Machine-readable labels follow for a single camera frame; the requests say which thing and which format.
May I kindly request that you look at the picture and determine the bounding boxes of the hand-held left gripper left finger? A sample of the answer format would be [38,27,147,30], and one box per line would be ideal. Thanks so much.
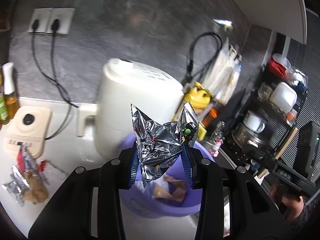
[28,144,140,240]

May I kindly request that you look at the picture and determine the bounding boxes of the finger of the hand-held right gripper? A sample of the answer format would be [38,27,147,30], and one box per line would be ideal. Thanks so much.
[246,140,315,194]

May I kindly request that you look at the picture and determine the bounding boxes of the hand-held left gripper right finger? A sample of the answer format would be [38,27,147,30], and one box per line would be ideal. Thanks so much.
[181,141,293,240]

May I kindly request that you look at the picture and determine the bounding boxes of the silver foil snack wrapper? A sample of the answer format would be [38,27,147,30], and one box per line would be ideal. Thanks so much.
[130,101,200,188]

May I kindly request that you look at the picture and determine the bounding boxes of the purple plastic bin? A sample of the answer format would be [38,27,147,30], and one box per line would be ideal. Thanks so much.
[119,132,204,218]

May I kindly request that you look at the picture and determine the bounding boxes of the person's right forearm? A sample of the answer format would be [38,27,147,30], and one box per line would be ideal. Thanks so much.
[285,200,312,233]

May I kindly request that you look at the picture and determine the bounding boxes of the person's right hand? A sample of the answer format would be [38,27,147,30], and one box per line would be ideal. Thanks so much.
[271,184,307,222]

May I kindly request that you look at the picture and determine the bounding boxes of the black kitchen rack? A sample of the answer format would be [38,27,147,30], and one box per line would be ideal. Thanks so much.
[225,65,309,160]

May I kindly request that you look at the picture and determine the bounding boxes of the tan crumpled paper scraps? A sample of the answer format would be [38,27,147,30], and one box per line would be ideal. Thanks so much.
[152,175,187,202]

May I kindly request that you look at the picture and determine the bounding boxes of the steel pot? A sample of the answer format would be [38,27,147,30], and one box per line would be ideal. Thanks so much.
[232,124,265,148]

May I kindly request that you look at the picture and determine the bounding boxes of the small glass bottle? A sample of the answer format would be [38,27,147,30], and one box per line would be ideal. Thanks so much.
[209,121,225,155]

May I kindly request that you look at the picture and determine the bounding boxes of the white enamel mug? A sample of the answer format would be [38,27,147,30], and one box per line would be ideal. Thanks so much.
[242,110,265,134]

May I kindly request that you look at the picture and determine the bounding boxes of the orange-cap bottle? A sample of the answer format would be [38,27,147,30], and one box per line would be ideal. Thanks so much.
[201,109,217,129]

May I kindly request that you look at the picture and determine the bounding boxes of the white plastic container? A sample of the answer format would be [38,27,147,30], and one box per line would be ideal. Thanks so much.
[269,82,298,113]

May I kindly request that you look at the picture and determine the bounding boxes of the white air fryer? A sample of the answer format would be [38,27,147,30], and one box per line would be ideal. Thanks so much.
[76,58,185,159]

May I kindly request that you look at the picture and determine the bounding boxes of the yellow plastic jug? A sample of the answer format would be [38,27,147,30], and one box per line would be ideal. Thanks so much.
[184,81,212,113]

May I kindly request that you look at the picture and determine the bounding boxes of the hanging plastic bags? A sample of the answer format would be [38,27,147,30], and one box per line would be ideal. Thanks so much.
[200,40,243,105]

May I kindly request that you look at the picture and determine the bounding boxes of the crumpled brown paper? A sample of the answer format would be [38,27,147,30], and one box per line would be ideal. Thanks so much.
[22,172,49,204]

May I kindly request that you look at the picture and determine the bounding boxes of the beige induction cooker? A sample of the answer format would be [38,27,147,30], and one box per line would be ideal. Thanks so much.
[3,106,52,159]

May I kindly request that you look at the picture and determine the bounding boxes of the red and silver sachet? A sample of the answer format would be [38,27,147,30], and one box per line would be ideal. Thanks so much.
[16,142,50,185]

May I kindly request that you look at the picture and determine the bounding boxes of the small silver wrapper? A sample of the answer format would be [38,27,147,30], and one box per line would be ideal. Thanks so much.
[2,165,32,207]

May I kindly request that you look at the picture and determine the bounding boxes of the white-top oil spray bottle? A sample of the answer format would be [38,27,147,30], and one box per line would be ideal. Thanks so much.
[2,62,19,113]

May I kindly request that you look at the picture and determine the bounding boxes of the yellow-cap green-label bottle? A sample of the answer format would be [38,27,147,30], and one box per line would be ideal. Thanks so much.
[0,74,9,125]

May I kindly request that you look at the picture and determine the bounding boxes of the looped black cable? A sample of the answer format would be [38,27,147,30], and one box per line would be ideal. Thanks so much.
[186,32,223,83]

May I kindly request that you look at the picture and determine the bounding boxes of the black power cable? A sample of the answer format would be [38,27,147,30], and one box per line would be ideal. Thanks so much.
[31,19,73,140]
[50,19,80,108]

